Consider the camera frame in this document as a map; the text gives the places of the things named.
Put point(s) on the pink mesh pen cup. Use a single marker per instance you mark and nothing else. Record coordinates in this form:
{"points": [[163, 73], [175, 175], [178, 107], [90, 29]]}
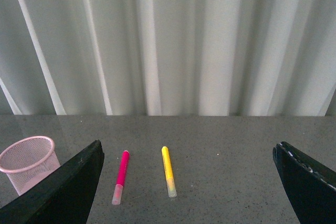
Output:
{"points": [[29, 161]]}

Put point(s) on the pink marker pen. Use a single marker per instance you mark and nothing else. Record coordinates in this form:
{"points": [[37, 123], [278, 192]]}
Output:
{"points": [[117, 195]]}

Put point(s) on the white pleated curtain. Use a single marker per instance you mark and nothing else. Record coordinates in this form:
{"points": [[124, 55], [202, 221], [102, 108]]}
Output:
{"points": [[168, 57]]}

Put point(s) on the yellow marker pen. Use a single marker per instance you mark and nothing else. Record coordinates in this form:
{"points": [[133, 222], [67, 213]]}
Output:
{"points": [[171, 189]]}

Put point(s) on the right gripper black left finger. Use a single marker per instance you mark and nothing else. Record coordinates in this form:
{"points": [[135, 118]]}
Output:
{"points": [[64, 196]]}

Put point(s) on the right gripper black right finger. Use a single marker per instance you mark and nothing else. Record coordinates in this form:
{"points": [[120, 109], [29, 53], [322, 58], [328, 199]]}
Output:
{"points": [[309, 185]]}

